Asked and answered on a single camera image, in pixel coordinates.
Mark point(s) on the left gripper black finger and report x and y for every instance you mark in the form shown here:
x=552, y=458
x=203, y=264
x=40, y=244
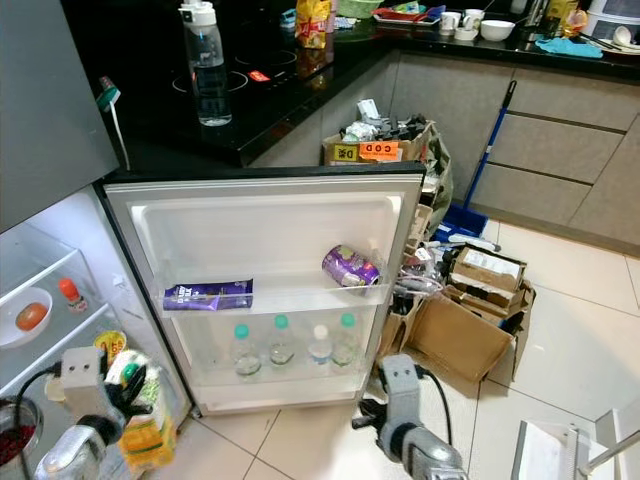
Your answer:
x=140, y=402
x=136, y=366

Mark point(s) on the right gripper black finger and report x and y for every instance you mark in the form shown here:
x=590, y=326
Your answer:
x=364, y=422
x=366, y=407

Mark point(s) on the yellow green-capped oil bottle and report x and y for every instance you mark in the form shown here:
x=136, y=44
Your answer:
x=150, y=440

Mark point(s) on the silver two-door fridge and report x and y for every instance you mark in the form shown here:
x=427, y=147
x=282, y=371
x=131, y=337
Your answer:
x=65, y=235

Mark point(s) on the silver fridge lower door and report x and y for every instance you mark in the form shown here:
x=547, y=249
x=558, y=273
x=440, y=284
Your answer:
x=260, y=230

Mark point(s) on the silver fridge door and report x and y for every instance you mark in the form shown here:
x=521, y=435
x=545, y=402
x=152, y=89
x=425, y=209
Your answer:
x=50, y=110
x=260, y=230

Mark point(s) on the silver fridge upper door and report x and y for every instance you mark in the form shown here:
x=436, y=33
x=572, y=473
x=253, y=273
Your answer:
x=50, y=110

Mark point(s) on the yellow-lidded jar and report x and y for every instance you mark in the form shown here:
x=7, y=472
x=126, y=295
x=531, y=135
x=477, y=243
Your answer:
x=110, y=342

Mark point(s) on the green-capped clear bottle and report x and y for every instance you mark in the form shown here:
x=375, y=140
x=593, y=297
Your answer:
x=347, y=340
x=282, y=347
x=244, y=357

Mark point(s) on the white-capped clear door bottle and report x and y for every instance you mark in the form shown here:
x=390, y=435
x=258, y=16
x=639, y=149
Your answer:
x=321, y=347

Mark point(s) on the small red-capped bottle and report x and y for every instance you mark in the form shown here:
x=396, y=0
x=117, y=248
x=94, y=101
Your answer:
x=72, y=298

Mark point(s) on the flat purple chocolate box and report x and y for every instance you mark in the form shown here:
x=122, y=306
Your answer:
x=208, y=297

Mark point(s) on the metal bowl of red berries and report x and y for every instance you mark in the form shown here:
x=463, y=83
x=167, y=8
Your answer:
x=20, y=440

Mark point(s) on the large open cardboard box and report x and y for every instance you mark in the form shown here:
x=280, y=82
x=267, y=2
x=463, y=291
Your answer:
x=455, y=340

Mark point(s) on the orange round fruit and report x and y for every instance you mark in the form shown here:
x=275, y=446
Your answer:
x=31, y=316

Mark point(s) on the white fruit bowl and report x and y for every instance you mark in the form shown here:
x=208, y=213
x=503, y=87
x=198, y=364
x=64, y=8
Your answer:
x=10, y=335

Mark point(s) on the white plastic stool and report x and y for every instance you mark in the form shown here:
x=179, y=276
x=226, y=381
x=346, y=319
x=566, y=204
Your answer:
x=550, y=455

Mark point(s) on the white-labelled cardboard box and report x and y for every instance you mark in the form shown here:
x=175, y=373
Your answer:
x=485, y=270

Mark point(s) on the blue mop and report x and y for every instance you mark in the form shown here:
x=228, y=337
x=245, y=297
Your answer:
x=460, y=222

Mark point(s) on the black kitchen counter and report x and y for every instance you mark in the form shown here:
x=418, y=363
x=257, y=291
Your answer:
x=160, y=130

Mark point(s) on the orange-labelled cardboard box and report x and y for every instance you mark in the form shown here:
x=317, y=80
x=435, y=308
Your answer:
x=360, y=152

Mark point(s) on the clear tall water bottle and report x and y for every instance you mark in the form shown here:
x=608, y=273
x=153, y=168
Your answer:
x=208, y=80

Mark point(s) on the grey kitchen cabinets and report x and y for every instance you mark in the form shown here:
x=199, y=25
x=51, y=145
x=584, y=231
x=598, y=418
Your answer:
x=540, y=150

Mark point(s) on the yellow red snack bag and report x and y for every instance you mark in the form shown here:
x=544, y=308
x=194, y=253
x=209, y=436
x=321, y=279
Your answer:
x=313, y=25

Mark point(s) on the small white bowl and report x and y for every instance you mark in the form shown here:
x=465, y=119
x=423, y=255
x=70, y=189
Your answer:
x=497, y=30

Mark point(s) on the teal cloth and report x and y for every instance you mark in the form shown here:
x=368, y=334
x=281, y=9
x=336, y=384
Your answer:
x=565, y=47

